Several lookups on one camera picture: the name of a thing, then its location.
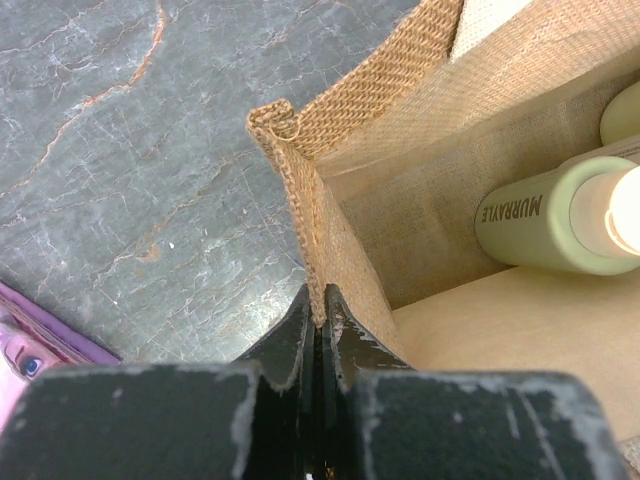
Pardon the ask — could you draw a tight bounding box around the yellow-green pump lotion bottle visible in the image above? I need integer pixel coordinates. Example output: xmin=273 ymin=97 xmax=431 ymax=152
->
xmin=599 ymin=82 xmax=640 ymax=145

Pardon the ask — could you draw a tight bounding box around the cream bottle white cap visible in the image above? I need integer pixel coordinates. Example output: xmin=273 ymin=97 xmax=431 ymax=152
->
xmin=597 ymin=135 xmax=640 ymax=164

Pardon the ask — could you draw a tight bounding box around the brown canvas tote bag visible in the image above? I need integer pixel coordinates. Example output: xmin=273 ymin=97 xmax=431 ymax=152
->
xmin=247 ymin=1 xmax=639 ymax=440

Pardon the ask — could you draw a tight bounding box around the pink printed package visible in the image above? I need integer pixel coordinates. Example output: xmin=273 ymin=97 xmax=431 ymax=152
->
xmin=1 ymin=284 xmax=120 ymax=425

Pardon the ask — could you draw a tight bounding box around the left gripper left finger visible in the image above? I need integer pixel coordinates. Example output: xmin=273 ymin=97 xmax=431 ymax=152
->
xmin=1 ymin=288 xmax=313 ymax=479

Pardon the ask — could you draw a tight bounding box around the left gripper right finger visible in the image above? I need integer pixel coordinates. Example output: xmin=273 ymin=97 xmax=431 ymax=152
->
xmin=321 ymin=284 xmax=629 ymax=479

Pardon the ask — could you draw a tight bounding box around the yellow-green bottle white cap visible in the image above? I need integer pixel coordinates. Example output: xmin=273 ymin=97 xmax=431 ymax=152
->
xmin=475 ymin=156 xmax=639 ymax=276

